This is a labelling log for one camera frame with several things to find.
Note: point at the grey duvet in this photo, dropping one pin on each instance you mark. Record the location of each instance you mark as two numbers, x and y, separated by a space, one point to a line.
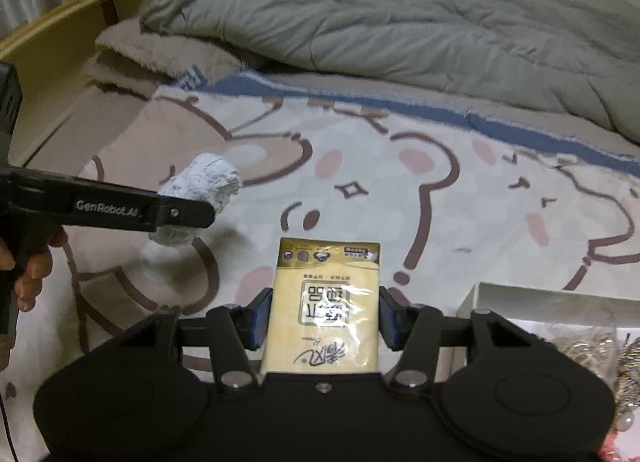
400 17

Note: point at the bag of gold jewelry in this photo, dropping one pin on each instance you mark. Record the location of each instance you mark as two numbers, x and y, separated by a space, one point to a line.
585 347

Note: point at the wooden bed frame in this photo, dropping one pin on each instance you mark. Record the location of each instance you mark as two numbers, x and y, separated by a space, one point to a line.
60 42

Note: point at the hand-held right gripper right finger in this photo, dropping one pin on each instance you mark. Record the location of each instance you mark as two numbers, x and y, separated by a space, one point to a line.
389 329

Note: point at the white fluffy scrunchie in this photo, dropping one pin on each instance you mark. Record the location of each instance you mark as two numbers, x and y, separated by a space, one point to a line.
205 180

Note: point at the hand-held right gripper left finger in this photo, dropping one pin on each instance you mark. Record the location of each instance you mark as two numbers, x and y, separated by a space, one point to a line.
259 329

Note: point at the person's left hand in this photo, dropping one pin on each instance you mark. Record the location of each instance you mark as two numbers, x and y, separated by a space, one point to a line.
35 272

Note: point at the cartoon bear print blanket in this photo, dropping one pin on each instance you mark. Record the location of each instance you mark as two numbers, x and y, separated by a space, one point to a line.
425 92

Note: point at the cartoon bear printed blanket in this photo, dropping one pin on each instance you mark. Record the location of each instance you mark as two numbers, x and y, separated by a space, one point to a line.
400 182

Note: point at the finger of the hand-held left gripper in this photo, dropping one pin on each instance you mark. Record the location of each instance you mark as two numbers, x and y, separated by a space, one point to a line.
187 214

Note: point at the pink knitted hair accessory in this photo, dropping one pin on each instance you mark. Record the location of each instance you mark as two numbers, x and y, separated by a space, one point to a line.
625 452

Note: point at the gold tissue packet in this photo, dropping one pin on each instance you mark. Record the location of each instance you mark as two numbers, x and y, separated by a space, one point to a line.
325 292

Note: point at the pearl beaded accessory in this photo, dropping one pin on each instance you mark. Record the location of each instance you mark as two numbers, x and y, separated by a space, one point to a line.
631 419

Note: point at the beige fluffy blanket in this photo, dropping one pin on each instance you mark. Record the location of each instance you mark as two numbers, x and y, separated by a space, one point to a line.
150 52

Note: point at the white cardboard box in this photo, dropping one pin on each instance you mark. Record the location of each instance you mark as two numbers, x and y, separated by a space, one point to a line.
550 299

